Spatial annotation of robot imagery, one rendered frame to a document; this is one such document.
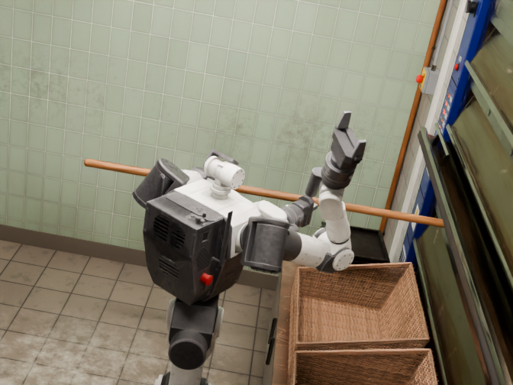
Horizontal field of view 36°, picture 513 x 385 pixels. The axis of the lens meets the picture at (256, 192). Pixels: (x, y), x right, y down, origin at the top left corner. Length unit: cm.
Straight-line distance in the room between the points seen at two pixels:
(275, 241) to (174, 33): 203
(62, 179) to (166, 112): 72
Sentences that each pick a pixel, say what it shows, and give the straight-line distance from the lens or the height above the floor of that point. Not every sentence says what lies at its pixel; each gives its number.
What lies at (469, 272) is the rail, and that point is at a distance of 218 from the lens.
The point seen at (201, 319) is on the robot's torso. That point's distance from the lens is 241.
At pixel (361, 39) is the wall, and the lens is 399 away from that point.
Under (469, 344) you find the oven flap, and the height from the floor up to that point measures 105.
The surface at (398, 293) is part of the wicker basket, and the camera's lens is 339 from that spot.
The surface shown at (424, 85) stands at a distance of 372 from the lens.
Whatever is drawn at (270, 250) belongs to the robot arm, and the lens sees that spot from 221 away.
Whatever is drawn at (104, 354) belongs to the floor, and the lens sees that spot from 392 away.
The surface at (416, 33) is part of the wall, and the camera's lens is 401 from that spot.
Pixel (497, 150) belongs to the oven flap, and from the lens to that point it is 271.
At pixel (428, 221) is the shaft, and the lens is 297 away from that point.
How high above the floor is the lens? 244
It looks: 26 degrees down
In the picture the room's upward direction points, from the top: 11 degrees clockwise
